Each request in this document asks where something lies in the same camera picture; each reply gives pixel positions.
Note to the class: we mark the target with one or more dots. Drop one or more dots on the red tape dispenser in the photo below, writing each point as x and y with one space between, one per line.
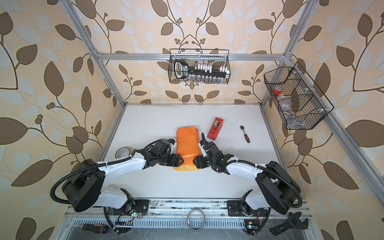
215 128

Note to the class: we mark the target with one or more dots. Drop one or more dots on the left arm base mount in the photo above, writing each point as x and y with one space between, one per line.
138 206

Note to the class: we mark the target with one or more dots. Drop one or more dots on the aluminium front rail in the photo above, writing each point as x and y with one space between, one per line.
185 213

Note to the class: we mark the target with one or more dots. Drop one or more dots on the red capped plastic bottle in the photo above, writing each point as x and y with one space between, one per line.
277 90

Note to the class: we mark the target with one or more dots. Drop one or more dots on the black adjustable wrench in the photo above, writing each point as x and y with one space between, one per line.
293 222

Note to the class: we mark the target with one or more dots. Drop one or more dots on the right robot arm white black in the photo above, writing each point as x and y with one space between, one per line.
277 190

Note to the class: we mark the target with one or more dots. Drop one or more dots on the orange black screwdriver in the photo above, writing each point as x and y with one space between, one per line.
98 229

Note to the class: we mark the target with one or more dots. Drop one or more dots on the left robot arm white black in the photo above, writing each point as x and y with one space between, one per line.
86 187

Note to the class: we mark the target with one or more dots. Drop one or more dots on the ratchet wrench red handle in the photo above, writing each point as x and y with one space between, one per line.
245 134

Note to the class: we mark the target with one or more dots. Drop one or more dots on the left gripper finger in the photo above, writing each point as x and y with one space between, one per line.
173 164
177 159

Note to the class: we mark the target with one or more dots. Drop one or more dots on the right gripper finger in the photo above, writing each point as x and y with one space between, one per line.
202 165
199 159

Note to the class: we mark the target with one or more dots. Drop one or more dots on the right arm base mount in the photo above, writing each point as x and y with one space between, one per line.
237 208

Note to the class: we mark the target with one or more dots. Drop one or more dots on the yellow orange wrapping paper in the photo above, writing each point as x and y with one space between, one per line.
188 148

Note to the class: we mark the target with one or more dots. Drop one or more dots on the black wire basket back wall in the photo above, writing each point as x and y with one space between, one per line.
215 57

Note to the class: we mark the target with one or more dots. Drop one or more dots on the black wire basket right wall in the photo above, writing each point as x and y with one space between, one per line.
302 104

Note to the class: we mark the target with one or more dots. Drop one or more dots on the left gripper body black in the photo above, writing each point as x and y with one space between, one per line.
167 157

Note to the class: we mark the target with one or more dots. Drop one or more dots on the socket set black rail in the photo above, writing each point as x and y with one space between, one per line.
182 70

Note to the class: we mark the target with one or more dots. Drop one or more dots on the black wire basket wall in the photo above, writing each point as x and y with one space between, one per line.
302 104
215 57

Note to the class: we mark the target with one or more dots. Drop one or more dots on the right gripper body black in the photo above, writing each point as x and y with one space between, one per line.
211 161

